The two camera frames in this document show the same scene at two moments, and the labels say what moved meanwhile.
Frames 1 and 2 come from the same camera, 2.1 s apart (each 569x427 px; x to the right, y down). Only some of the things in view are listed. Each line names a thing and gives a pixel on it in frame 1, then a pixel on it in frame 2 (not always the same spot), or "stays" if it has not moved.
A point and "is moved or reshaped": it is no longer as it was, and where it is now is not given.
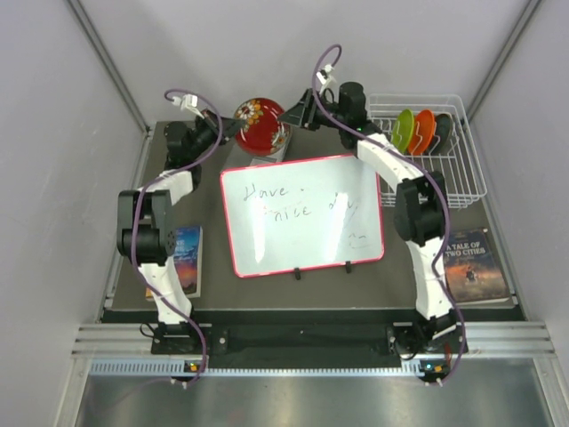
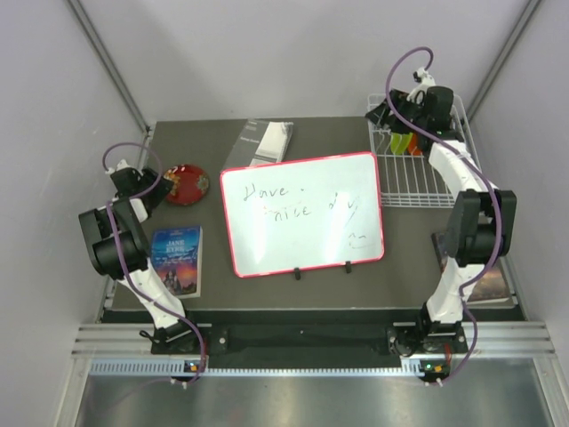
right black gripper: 305,113 -> 380,116
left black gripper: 211,122 -> 163,188
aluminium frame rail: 114,341 stays
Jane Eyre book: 187,261 stays
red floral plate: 263,133 is moved or reshaped
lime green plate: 403,130 stays
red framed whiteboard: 302,215 stays
